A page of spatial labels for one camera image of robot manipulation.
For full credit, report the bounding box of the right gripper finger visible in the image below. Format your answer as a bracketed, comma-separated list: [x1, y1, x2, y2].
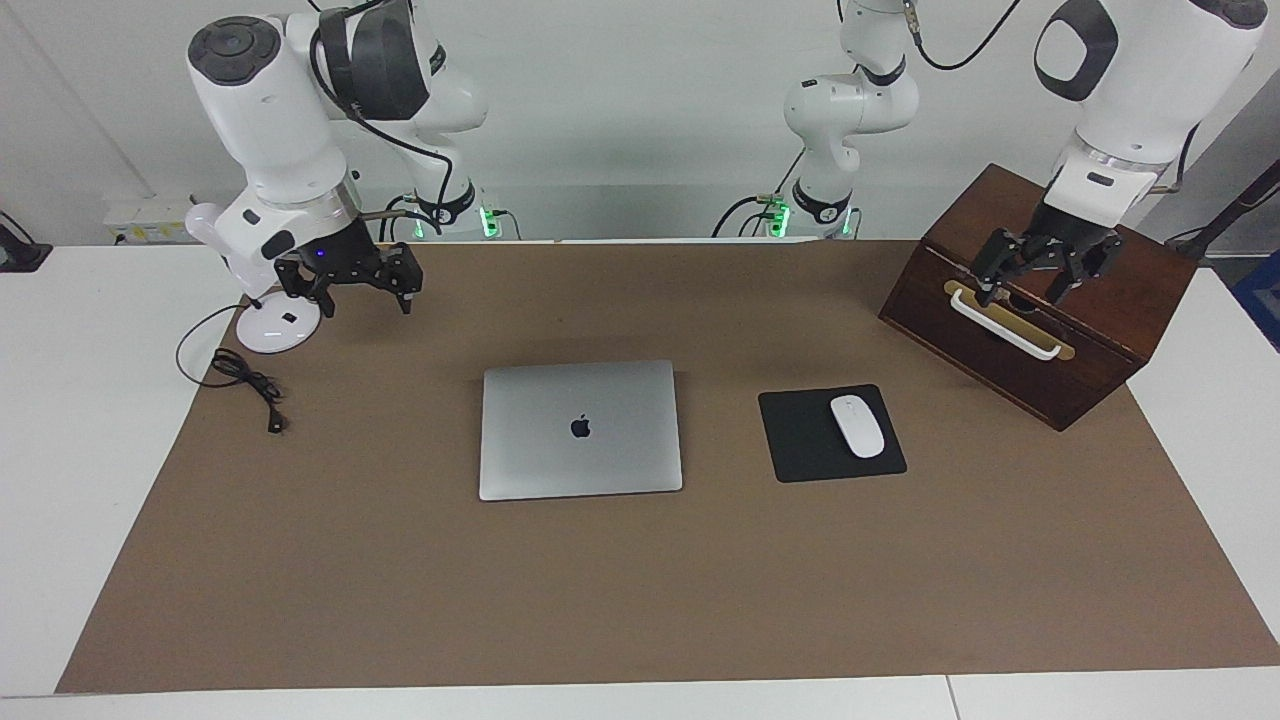
[379, 244, 424, 317]
[274, 261, 335, 319]

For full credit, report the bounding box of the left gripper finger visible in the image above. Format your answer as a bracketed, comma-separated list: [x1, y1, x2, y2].
[1044, 231, 1124, 307]
[974, 227, 1037, 308]

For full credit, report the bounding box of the grey laptop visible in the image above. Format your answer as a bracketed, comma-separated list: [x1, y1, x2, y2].
[478, 359, 685, 503]

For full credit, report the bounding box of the white desk lamp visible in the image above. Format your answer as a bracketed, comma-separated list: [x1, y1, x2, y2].
[185, 200, 323, 354]

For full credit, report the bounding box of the dark wooden box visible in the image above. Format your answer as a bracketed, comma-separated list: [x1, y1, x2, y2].
[878, 163, 1199, 433]

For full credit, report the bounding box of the black stand pole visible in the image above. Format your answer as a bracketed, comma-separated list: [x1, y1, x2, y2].
[1165, 158, 1280, 263]

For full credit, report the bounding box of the white power strip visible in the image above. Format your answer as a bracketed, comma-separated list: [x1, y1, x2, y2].
[105, 195, 196, 246]

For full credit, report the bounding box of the blue crate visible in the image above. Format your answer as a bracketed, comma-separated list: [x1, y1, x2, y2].
[1232, 248, 1280, 353]

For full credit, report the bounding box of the white computer mouse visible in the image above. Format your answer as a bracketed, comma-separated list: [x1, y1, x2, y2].
[829, 394, 888, 460]

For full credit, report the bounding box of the black mouse pad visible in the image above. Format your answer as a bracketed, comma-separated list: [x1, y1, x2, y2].
[757, 383, 909, 485]

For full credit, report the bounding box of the brown table mat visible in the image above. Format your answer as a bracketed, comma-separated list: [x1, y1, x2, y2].
[55, 240, 1280, 694]

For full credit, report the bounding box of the black base cable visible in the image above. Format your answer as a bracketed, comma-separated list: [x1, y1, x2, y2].
[712, 150, 806, 239]
[378, 193, 423, 242]

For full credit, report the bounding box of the white box handle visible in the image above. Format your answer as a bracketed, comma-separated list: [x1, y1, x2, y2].
[948, 288, 1063, 361]

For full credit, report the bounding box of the brass handle plate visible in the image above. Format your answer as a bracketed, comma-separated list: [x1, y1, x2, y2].
[943, 279, 1077, 362]

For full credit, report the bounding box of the black lamp power cable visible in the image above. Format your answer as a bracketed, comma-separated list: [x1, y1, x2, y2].
[176, 300, 289, 436]

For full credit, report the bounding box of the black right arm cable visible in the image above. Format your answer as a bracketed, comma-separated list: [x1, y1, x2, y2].
[308, 0, 456, 241]

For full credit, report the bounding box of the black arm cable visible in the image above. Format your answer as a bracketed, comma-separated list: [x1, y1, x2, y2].
[308, 0, 456, 241]
[905, 0, 1201, 196]

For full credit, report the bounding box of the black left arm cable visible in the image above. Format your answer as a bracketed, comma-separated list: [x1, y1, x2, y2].
[905, 0, 1201, 196]

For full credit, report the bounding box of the black clamp mount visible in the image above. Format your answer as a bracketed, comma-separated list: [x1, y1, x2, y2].
[0, 212, 53, 273]

